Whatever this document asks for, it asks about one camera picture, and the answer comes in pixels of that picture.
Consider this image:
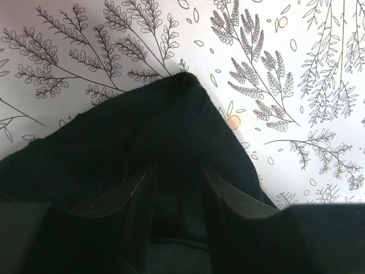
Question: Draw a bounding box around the black t-shirt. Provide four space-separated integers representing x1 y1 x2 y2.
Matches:
1 72 267 273

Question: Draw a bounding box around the floral patterned table mat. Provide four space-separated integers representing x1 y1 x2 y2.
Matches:
1 1 364 209

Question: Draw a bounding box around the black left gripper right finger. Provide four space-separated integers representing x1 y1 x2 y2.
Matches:
201 168 364 273

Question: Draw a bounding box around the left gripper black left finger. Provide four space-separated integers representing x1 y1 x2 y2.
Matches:
1 163 157 273

